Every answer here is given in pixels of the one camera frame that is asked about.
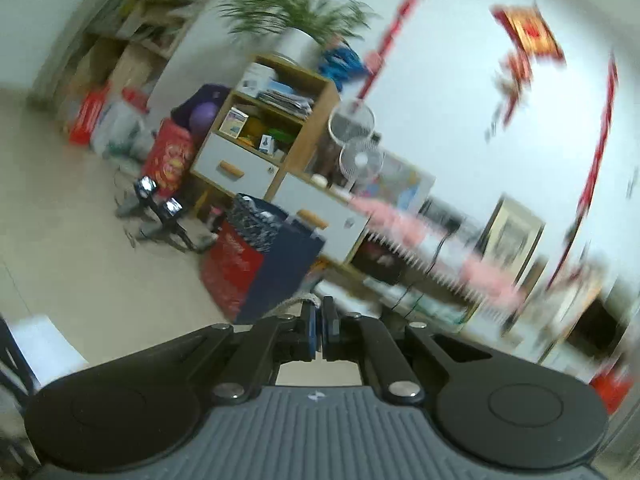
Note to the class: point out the colourful world map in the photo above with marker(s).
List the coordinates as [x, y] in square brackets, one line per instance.
[400, 184]

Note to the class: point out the long white wooden cabinet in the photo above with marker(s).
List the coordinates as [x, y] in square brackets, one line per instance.
[411, 295]

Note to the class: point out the red blue Christmas gift box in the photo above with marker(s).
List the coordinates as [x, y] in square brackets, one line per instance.
[259, 259]

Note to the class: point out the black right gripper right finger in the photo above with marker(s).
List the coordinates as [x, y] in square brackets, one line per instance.
[369, 344]

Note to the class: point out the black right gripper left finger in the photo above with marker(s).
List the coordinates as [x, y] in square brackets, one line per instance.
[271, 342]

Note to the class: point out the wooden shelf unit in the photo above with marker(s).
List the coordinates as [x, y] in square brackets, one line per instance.
[254, 142]

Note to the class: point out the green potted plant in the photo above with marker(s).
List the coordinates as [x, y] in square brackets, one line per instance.
[322, 20]

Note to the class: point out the white desk fan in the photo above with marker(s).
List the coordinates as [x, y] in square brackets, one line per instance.
[361, 160]
[350, 119]

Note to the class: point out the pink fringed cloth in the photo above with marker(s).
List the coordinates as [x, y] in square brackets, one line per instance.
[432, 251]

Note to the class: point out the framed cartoon portrait picture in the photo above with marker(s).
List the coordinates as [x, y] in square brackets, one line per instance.
[510, 237]

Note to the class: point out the small tripod camera device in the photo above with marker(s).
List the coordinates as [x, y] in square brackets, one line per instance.
[139, 199]

